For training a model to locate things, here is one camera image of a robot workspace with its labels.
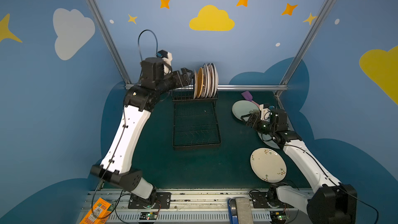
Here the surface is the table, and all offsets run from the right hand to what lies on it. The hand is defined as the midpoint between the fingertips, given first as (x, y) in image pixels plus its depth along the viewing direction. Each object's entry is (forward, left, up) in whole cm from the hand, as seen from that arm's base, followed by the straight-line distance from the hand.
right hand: (247, 118), depth 82 cm
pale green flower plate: (+28, -6, -25) cm, 38 cm away
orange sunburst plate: (+13, +24, +14) cm, 30 cm away
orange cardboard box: (-45, +68, -15) cm, 82 cm away
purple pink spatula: (+35, -11, -20) cm, 42 cm away
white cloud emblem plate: (+12, +22, +15) cm, 29 cm away
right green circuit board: (-41, -14, -21) cm, 48 cm away
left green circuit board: (-44, +47, -20) cm, 68 cm away
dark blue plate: (+11, +28, +11) cm, 32 cm away
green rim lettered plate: (+12, +18, +15) cm, 27 cm away
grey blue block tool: (-40, +5, -17) cm, 44 cm away
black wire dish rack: (+12, +30, -22) cm, 39 cm away
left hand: (+3, +31, +26) cm, 41 cm away
